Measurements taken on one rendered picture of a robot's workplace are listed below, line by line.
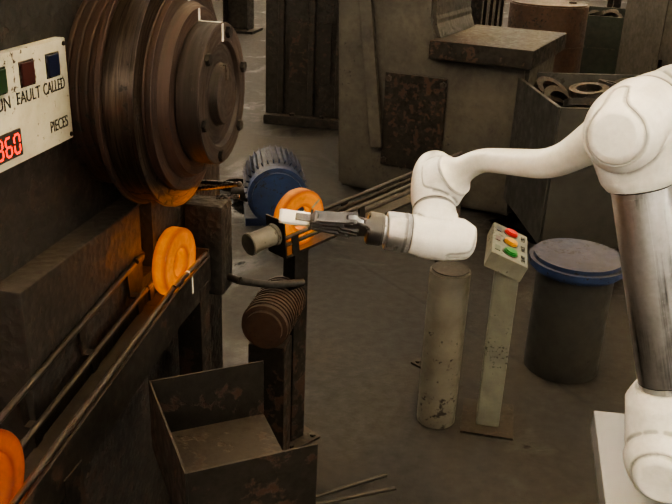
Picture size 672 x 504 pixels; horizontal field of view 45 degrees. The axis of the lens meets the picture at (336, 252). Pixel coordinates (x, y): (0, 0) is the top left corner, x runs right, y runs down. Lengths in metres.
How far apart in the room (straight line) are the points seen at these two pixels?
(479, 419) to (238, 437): 1.26
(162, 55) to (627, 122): 0.81
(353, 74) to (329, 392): 2.19
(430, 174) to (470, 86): 2.35
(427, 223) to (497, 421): 0.96
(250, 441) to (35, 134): 0.64
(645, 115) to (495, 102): 2.85
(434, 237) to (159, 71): 0.70
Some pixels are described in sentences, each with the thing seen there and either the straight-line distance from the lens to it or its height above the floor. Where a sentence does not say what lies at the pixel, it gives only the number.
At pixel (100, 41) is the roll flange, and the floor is 1.24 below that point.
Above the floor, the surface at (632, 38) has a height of 0.73.
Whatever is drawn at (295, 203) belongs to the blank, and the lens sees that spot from 2.13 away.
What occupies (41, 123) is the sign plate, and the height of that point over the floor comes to 1.11.
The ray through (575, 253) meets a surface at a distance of 2.85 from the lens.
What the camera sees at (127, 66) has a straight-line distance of 1.51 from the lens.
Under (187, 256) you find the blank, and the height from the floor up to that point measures 0.74.
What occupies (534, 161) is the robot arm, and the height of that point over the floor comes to 1.01.
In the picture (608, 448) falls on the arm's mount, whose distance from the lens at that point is 1.92.
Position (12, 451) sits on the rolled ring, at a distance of 1.33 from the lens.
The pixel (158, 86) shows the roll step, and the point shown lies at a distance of 1.53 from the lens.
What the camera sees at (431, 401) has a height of 0.10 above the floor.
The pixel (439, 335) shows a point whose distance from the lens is 2.41.
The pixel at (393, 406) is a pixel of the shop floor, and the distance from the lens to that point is 2.67.
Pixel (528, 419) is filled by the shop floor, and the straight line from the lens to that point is 2.70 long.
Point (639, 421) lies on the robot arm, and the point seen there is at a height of 0.64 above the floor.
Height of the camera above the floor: 1.47
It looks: 23 degrees down
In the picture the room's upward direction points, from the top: 2 degrees clockwise
